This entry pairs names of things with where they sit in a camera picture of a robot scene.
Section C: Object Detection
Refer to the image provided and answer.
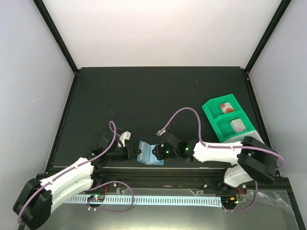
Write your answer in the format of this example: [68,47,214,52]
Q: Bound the blue leather card holder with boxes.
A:
[137,141,164,166]

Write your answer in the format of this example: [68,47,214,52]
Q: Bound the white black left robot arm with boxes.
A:
[12,132,141,230]

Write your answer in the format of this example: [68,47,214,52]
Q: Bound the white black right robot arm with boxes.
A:
[151,132,278,193]

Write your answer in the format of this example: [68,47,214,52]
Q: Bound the left controller circuit board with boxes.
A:
[87,195,105,202]

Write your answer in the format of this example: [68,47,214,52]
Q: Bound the controller circuit board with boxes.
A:
[221,196,246,205]
[87,195,105,202]

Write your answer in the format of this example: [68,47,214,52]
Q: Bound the green divided storage bin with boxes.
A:
[202,94,256,143]

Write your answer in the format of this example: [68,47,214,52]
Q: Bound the right controller circuit board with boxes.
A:
[221,196,246,205]

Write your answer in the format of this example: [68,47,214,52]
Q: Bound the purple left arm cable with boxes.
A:
[18,120,118,225]

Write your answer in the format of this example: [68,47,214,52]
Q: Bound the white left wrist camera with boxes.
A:
[118,131,131,147]

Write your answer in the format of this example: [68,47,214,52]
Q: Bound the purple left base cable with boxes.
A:
[83,180,134,213]

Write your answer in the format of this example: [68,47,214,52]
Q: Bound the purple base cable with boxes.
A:
[83,180,134,213]
[221,179,259,213]

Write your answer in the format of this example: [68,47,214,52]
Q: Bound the black aluminium front rail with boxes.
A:
[98,167,223,189]

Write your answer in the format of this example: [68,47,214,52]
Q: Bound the light blue slotted cable duct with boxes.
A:
[66,195,222,207]

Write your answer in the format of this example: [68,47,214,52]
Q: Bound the black left side rail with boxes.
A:
[44,72,79,174]

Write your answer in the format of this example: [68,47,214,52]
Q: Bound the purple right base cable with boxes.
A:
[221,179,259,213]

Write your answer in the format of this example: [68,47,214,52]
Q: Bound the black right side rail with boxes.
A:
[243,69,281,178]

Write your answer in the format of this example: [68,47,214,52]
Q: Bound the black rear left frame post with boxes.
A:
[33,0,78,74]

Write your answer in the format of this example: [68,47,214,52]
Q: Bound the black frame post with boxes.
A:
[33,0,78,74]
[245,0,291,74]

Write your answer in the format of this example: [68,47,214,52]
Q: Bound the black rear right frame post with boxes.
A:
[245,0,291,74]

